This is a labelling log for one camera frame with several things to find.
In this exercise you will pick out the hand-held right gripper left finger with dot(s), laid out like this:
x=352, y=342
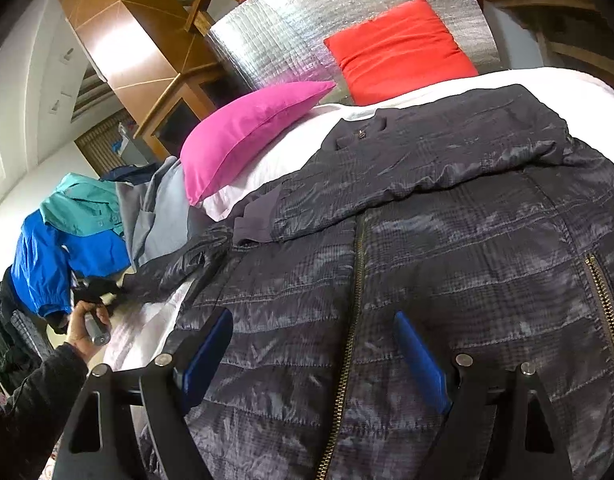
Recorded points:
x=207, y=355

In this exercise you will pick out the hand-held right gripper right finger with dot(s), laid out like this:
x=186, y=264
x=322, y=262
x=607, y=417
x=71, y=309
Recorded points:
x=421, y=360

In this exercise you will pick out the dark quilted jacket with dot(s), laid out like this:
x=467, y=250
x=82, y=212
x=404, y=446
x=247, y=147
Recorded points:
x=437, y=240

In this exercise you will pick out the person's left forearm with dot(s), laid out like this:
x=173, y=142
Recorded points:
x=32, y=405

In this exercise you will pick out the dark clothes pile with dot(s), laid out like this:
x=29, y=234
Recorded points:
x=12, y=330

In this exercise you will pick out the person's left hand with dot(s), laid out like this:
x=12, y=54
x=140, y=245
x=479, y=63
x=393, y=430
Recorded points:
x=79, y=332

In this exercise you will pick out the blue jacket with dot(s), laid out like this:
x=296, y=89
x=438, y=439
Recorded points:
x=52, y=255

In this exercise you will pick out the teal jacket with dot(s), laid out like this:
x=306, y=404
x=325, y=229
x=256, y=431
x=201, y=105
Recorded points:
x=82, y=205

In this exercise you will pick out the grey jacket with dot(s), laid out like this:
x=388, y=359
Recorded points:
x=157, y=220

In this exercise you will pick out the navy garment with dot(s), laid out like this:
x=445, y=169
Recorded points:
x=129, y=172

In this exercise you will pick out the brown woven mat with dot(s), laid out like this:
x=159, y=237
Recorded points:
x=99, y=150

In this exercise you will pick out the white bed blanket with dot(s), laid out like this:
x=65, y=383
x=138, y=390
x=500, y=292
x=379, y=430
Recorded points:
x=264, y=172

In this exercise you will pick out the wooden glass-door cabinet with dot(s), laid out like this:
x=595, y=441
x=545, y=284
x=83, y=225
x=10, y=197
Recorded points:
x=167, y=110

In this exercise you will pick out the magenta cloth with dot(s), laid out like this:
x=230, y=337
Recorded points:
x=237, y=140

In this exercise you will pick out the white wardrobe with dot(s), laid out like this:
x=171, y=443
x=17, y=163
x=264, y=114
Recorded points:
x=37, y=70

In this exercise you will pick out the silver foil headboard cover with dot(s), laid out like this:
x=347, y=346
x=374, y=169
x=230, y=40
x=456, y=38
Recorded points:
x=287, y=20

